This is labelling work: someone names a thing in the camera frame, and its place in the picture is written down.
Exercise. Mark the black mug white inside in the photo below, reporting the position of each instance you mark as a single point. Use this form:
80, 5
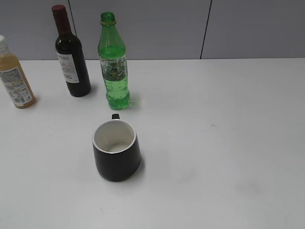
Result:
116, 149

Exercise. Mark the green sprite bottle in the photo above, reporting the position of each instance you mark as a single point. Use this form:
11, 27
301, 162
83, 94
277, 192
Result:
112, 53

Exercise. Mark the dark red wine bottle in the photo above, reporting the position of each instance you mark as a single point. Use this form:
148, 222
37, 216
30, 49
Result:
69, 51

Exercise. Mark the orange juice bottle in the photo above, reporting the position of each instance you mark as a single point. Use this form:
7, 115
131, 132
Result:
13, 78

